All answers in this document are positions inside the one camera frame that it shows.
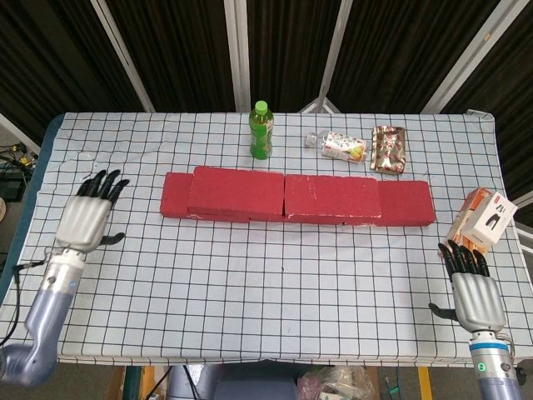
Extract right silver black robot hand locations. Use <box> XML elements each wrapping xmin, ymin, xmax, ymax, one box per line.
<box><xmin>428</xmin><ymin>240</ymin><xmax>508</xmax><ymax>333</ymax></box>

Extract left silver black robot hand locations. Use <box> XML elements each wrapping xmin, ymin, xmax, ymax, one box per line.
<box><xmin>56</xmin><ymin>168</ymin><xmax>131</xmax><ymax>255</ymax></box>

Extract red foam brick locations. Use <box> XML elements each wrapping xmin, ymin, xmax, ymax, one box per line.
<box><xmin>160</xmin><ymin>172</ymin><xmax>251</xmax><ymax>222</ymax></box>
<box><xmin>283</xmin><ymin>174</ymin><xmax>383</xmax><ymax>220</ymax></box>
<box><xmin>248</xmin><ymin>212</ymin><xmax>345</xmax><ymax>226</ymax></box>
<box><xmin>341</xmin><ymin>179</ymin><xmax>437</xmax><ymax>228</ymax></box>
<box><xmin>187</xmin><ymin>165</ymin><xmax>286</xmax><ymax>218</ymax></box>

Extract white box black print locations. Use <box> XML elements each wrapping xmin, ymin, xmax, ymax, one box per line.
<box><xmin>462</xmin><ymin>192</ymin><xmax>519</xmax><ymax>245</ymax></box>

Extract black equipment box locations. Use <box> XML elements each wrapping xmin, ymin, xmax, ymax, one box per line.
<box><xmin>0</xmin><ymin>174</ymin><xmax>27</xmax><ymax>202</ymax></box>

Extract blue table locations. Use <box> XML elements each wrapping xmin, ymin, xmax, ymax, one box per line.
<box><xmin>0</xmin><ymin>115</ymin><xmax>63</xmax><ymax>301</ymax></box>

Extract orange snack box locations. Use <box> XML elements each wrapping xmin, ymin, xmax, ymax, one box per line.
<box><xmin>446</xmin><ymin>187</ymin><xmax>496</xmax><ymax>256</ymax></box>

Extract clear plastic bag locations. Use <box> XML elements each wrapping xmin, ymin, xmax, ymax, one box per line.
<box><xmin>297</xmin><ymin>366</ymin><xmax>378</xmax><ymax>400</ymax></box>

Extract green table leg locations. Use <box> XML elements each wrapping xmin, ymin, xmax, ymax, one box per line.
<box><xmin>123</xmin><ymin>366</ymin><xmax>145</xmax><ymax>400</ymax></box>

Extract gold foil snack packet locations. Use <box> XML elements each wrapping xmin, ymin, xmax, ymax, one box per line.
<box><xmin>369</xmin><ymin>125</ymin><xmax>408</xmax><ymax>174</ymax></box>

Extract green tea bottle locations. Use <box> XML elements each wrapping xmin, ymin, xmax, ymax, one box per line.
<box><xmin>248</xmin><ymin>100</ymin><xmax>276</xmax><ymax>160</ymax></box>

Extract clear plastic bottle fruit label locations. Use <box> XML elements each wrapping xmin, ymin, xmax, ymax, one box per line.
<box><xmin>306</xmin><ymin>131</ymin><xmax>371</xmax><ymax>164</ymax></box>

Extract white black checkered tablecloth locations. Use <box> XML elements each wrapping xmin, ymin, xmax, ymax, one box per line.
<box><xmin>0</xmin><ymin>110</ymin><xmax>533</xmax><ymax>368</ymax></box>

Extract grey robot torso base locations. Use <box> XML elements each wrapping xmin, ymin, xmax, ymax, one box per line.
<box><xmin>166</xmin><ymin>364</ymin><xmax>301</xmax><ymax>400</ymax></box>

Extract cable bundle yellow plugs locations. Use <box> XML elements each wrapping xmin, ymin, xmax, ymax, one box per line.
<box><xmin>0</xmin><ymin>141</ymin><xmax>39</xmax><ymax>172</ymax></box>

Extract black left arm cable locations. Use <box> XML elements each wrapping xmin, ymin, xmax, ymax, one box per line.
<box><xmin>0</xmin><ymin>260</ymin><xmax>47</xmax><ymax>347</ymax></box>

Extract white screen frame post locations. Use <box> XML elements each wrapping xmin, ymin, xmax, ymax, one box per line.
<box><xmin>223</xmin><ymin>0</ymin><xmax>251</xmax><ymax>113</ymax></box>
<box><xmin>420</xmin><ymin>0</ymin><xmax>516</xmax><ymax>113</ymax></box>
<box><xmin>299</xmin><ymin>0</ymin><xmax>355</xmax><ymax>114</ymax></box>
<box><xmin>89</xmin><ymin>0</ymin><xmax>156</xmax><ymax>113</ymax></box>
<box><xmin>0</xmin><ymin>111</ymin><xmax>41</xmax><ymax>156</ymax></box>

